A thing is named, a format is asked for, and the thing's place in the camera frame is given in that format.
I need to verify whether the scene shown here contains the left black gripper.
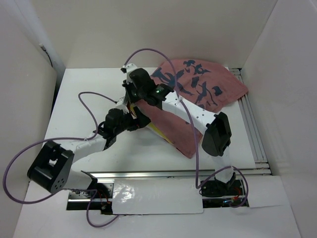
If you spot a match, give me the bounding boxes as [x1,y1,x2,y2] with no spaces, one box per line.
[114,107,152,135]

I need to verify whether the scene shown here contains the cream yellow pillow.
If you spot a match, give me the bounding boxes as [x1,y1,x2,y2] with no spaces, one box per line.
[128,104,172,145]

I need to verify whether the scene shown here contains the pink red patterned pillowcase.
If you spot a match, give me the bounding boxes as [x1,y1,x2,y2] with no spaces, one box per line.
[136,59,248,159]

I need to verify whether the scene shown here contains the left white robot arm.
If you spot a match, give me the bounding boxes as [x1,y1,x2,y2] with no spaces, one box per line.
[27,109,140,198]

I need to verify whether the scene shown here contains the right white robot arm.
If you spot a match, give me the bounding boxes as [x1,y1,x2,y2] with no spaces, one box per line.
[121,64,235,194]

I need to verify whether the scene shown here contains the white cover plate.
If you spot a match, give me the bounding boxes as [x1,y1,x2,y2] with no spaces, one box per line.
[112,178,204,215]

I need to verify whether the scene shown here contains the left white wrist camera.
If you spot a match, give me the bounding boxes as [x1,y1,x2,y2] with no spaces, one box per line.
[115,97,129,114]

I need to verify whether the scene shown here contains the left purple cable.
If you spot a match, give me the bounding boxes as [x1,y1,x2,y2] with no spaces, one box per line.
[4,91,124,228]

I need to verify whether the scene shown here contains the purple cable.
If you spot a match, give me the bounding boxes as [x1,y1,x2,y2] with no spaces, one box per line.
[123,48,249,207]
[4,91,124,228]

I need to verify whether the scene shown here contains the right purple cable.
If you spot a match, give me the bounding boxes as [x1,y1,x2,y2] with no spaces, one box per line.
[123,48,249,207]

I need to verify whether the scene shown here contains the wall cable with plug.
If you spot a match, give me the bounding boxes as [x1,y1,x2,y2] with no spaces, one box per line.
[39,43,54,67]

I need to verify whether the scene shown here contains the aluminium side rail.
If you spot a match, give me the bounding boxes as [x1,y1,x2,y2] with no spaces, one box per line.
[229,67,273,177]

